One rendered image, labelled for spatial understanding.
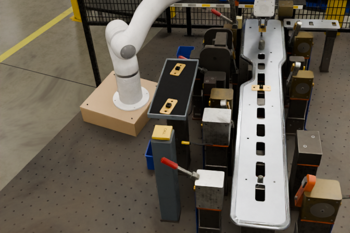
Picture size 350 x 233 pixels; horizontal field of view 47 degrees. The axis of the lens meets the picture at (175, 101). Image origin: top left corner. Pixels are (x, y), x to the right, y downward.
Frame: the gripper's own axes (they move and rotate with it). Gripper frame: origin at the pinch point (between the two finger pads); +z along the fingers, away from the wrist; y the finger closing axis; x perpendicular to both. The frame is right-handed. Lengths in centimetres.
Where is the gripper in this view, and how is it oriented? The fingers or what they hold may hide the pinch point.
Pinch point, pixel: (262, 23)
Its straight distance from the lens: 217.6
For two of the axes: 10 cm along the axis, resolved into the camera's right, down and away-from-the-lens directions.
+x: 1.7, -6.2, 7.7
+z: 0.6, 7.8, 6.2
